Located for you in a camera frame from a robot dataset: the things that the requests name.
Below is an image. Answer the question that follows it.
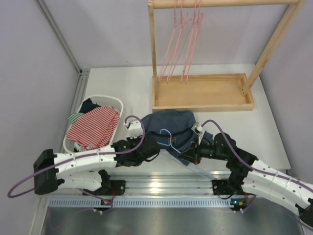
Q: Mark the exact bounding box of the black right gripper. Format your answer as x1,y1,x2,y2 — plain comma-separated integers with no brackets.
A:
178,135,229,165

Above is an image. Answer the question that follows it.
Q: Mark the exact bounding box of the blue tank top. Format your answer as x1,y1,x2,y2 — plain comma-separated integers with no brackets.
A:
140,109,216,167

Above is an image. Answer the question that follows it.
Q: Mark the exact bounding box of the light blue wire hanger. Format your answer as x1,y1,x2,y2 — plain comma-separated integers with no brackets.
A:
156,129,213,182

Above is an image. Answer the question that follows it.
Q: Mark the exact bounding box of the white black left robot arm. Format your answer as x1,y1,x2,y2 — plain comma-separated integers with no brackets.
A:
33,138,160,195

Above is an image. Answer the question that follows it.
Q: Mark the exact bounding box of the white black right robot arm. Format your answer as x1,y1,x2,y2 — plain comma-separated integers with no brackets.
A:
179,133,313,226

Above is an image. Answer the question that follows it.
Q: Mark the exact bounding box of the wooden clothes rack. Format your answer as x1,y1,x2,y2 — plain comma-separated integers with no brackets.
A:
148,0,305,112

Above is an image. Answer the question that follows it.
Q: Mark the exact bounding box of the red white striped garment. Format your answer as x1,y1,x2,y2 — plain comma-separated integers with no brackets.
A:
66,106,120,150

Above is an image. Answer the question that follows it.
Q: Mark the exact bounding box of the dark navy garment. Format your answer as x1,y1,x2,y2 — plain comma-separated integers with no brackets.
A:
79,98,100,114

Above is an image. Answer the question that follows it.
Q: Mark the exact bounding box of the green white striped garment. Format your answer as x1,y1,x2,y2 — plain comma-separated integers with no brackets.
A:
68,112,84,124

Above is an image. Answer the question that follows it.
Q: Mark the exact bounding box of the aluminium corner profile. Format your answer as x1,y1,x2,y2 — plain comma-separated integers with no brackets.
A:
35,0,82,74

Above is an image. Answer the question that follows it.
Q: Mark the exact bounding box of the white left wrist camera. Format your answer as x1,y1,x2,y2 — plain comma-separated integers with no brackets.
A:
124,120,143,140

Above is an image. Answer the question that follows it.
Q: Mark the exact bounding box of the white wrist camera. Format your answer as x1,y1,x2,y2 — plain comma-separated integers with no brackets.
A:
191,121,204,145
124,120,143,140

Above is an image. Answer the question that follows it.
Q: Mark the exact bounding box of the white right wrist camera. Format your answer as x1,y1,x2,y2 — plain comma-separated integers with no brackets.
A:
191,121,204,145

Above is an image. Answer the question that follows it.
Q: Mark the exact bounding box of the aluminium mounting rail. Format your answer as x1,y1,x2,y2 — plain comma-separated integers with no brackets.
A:
109,172,213,197

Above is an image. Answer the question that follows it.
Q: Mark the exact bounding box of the slotted grey cable duct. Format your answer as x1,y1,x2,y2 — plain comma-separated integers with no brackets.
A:
49,197,244,208

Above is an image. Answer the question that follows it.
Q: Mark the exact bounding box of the pink wire hanger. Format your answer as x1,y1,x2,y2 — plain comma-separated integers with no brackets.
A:
180,0,204,84
157,0,189,82

